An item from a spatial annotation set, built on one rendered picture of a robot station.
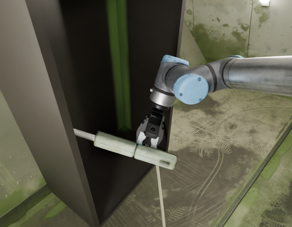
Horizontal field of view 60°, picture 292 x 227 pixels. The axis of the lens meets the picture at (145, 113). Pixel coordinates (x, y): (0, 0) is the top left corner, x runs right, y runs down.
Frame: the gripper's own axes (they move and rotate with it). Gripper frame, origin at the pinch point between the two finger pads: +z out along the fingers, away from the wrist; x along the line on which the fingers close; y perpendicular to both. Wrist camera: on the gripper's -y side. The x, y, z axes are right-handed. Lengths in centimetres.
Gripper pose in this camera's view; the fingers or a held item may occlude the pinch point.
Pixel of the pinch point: (143, 151)
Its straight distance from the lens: 96.8
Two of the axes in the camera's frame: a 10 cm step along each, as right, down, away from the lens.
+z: -3.0, 8.8, 3.6
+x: -9.5, -3.2, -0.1
